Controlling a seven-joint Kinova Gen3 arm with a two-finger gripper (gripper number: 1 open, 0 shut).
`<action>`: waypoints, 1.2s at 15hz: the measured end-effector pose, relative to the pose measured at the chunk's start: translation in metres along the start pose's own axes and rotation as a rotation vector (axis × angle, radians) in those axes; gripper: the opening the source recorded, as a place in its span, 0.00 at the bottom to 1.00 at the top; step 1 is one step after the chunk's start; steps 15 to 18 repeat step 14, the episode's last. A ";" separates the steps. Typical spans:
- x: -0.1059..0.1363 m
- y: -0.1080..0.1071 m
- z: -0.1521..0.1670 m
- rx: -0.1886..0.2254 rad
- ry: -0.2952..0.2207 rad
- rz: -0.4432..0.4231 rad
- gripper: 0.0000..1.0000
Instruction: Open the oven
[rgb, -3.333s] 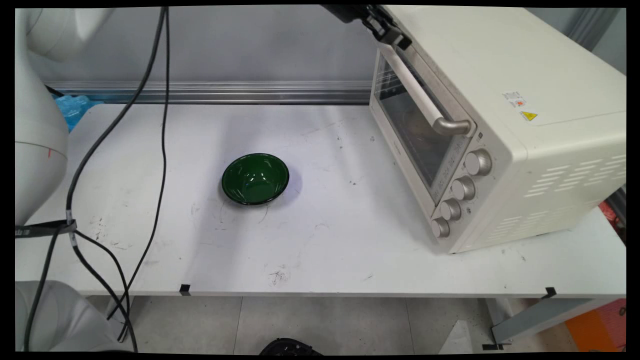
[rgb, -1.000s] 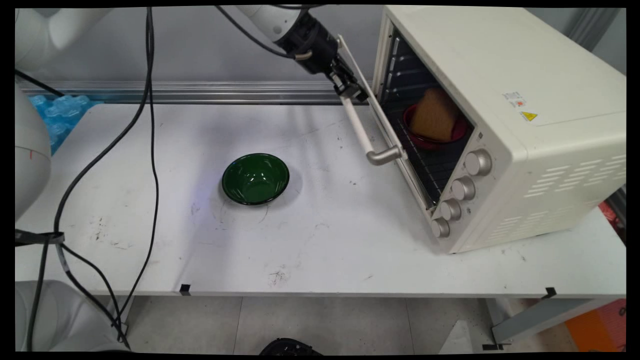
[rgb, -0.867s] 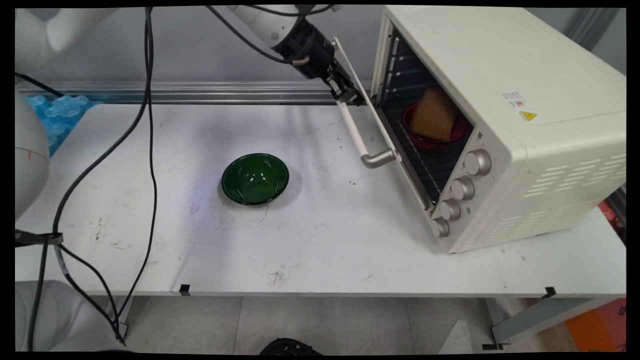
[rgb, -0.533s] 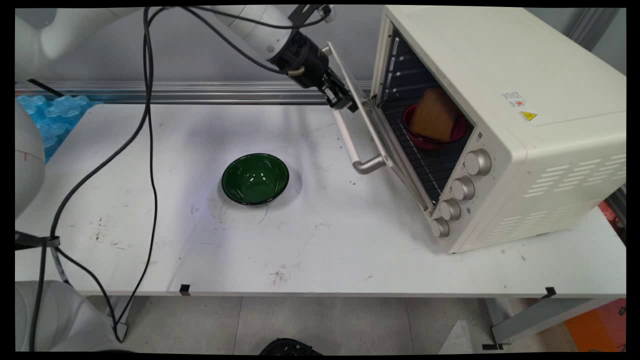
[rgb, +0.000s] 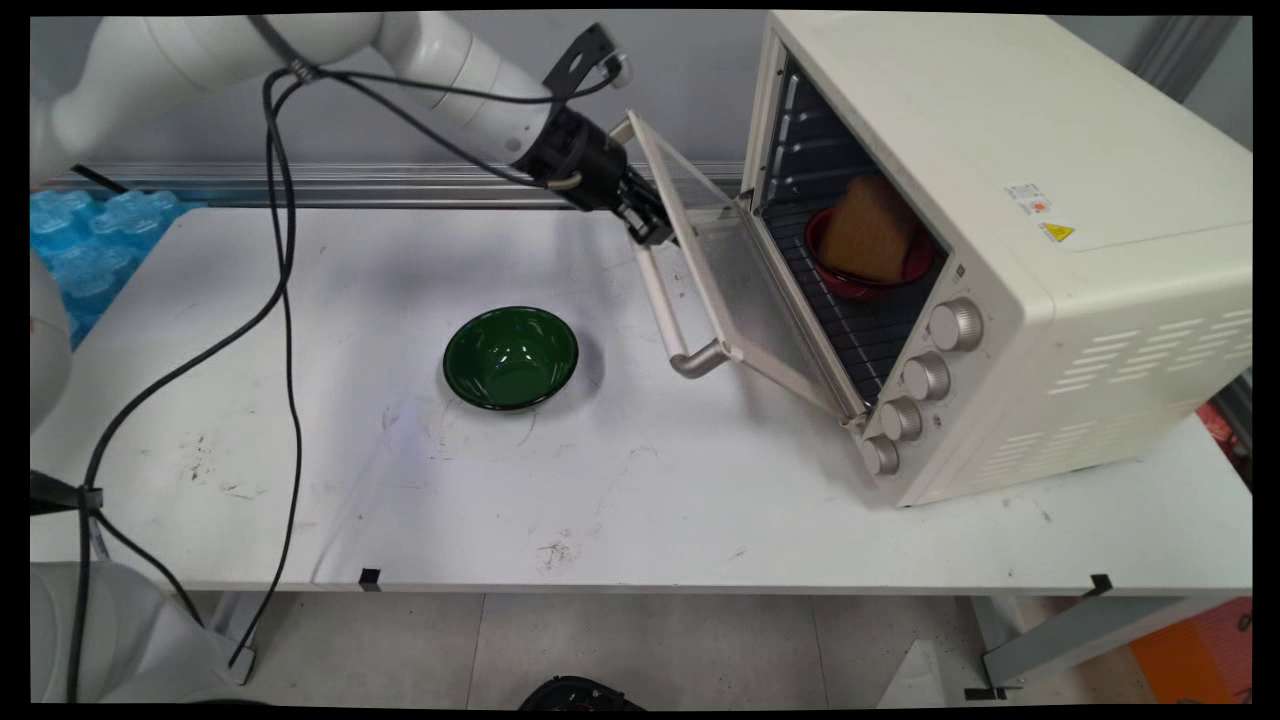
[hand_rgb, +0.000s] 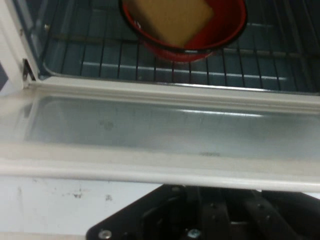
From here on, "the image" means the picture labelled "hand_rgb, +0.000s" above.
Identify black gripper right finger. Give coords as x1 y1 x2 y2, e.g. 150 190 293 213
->
239 189 305 240

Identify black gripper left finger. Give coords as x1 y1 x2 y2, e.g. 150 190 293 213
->
186 186 232 240

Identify glass oven door with handle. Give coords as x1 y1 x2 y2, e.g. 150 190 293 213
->
0 76 320 194

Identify red bowl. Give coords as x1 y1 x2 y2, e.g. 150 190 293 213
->
118 0 249 63

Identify metal oven rack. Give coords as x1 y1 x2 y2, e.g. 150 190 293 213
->
41 0 320 94

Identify yellow sponge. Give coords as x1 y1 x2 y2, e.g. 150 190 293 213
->
123 0 215 49

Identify cream toaster oven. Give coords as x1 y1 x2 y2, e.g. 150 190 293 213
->
0 0 320 97

